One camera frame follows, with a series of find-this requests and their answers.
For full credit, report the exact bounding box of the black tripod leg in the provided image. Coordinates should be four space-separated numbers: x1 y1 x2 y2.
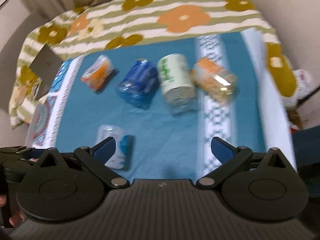
297 85 320 107

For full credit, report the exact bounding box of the grey open laptop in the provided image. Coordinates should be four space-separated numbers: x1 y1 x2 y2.
30 45 63 100

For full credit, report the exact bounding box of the orange labelled plastic cup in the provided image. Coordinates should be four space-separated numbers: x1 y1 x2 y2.
81 55 115 91

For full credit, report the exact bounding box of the orange clear plastic cup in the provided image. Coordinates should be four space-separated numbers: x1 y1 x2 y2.
190 57 237 103

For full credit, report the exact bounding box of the person's left hand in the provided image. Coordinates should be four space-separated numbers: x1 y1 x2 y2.
0 195 24 228

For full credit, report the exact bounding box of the white plastic bag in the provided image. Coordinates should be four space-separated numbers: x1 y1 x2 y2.
283 69 313 109

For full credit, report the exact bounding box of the blue patterned table cloth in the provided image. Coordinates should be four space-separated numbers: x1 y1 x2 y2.
27 28 296 180

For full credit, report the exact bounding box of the white blue labelled plastic cup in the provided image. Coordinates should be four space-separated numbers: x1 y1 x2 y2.
97 125 134 170

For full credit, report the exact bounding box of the green white labelled plastic cup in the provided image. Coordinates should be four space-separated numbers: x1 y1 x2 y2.
157 54 197 115

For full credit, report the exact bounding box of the floral striped bed quilt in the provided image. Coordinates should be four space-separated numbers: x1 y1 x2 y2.
9 0 298 128

